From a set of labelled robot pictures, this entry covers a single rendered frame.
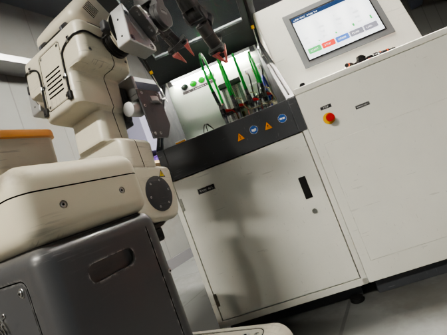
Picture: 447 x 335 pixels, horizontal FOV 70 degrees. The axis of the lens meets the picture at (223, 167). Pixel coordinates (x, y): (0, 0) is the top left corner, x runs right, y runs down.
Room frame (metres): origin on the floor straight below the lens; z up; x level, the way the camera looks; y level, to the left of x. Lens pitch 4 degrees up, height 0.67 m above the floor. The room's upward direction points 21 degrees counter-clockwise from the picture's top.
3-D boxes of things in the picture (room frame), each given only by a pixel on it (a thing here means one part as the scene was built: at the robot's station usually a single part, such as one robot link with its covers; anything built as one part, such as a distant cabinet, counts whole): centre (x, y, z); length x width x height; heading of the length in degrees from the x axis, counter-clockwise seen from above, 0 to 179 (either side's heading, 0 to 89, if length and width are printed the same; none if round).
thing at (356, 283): (1.77, -0.11, 0.39); 0.70 x 0.58 x 0.79; 82
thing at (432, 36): (1.49, -0.78, 0.96); 0.70 x 0.22 x 0.03; 82
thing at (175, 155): (1.50, -0.07, 0.87); 0.62 x 0.04 x 0.16; 82
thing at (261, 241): (1.49, -0.07, 0.44); 0.65 x 0.02 x 0.68; 82
